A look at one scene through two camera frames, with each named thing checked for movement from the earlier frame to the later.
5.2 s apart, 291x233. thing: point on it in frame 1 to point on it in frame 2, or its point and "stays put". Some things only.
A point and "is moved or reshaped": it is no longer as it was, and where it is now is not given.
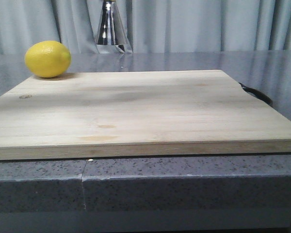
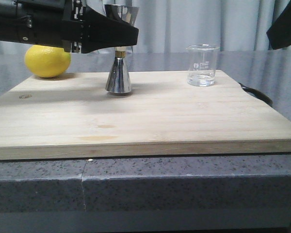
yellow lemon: (47, 59) stays put
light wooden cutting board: (99, 114) stays put
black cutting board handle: (258, 94) stays put
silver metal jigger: (109, 32) is moved or reshaped
